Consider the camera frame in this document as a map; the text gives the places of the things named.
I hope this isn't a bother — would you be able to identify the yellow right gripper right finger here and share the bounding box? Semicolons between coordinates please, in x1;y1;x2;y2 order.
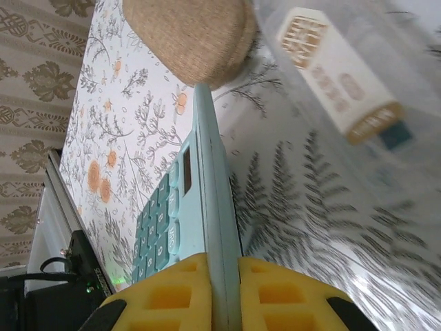
237;257;380;331

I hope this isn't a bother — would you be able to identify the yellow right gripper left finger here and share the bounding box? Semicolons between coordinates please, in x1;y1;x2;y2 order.
81;253;213;331

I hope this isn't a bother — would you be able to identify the teal calculator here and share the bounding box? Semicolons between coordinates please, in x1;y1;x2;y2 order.
130;82;242;331

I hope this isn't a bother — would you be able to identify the beige eraser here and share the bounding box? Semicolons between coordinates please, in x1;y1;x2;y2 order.
277;6;406;146

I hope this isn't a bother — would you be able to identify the brown burlap pouch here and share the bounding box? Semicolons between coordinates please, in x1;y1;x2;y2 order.
122;0;258;91

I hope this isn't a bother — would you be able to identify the small white tube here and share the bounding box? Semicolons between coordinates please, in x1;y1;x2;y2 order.
246;0;441;208

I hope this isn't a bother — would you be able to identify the aluminium table side rail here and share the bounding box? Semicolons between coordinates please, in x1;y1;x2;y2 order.
25;150;116;297

